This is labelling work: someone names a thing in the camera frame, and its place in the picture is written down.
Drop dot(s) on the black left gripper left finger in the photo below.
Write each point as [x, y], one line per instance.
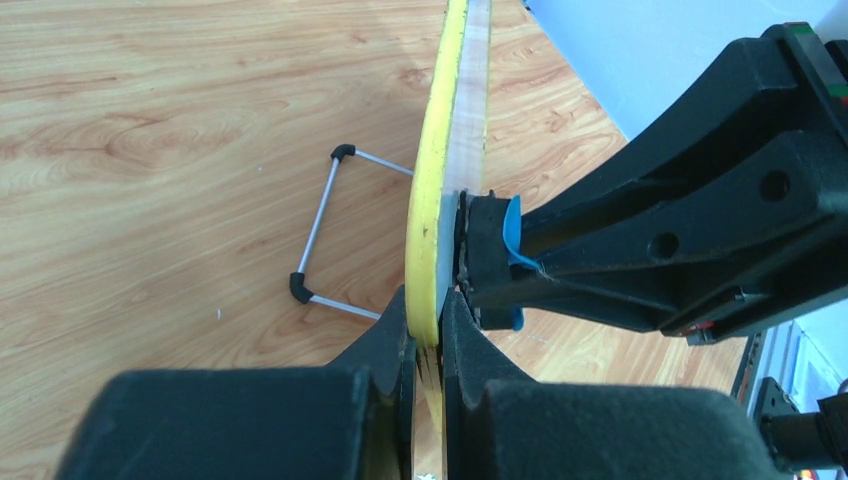
[383, 363]

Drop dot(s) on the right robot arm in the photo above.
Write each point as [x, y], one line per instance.
[572, 431]

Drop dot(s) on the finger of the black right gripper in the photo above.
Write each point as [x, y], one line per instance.
[761, 244]
[754, 90]

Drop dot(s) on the blue black whiteboard eraser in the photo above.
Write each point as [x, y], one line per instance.
[487, 239]

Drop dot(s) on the yellow framed whiteboard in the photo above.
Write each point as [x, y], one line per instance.
[449, 162]

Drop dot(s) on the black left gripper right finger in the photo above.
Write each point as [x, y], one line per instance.
[480, 385]

